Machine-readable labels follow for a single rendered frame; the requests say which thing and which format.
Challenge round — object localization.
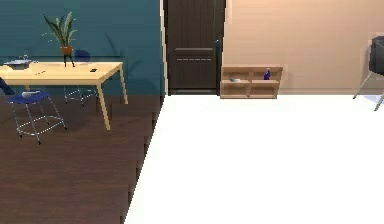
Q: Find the black chair with grey legs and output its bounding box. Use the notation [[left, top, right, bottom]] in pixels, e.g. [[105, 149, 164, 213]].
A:
[[352, 35, 384, 112]]

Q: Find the green potted house plant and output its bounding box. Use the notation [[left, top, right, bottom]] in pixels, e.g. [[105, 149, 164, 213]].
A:
[[42, 11, 78, 68]]

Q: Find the low wooden shelf unit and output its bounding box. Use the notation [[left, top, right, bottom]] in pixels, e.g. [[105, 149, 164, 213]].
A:
[[219, 65, 284, 100]]

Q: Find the dark brown room door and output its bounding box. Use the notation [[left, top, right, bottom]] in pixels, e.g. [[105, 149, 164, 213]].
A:
[[163, 0, 227, 96]]

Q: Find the blue wire-frame chair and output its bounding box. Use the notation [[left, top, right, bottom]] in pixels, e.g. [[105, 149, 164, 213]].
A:
[[0, 77, 68, 146], [63, 49, 100, 108]]

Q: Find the light wooden table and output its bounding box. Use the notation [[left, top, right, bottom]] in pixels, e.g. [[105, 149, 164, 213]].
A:
[[0, 61, 129, 131]]

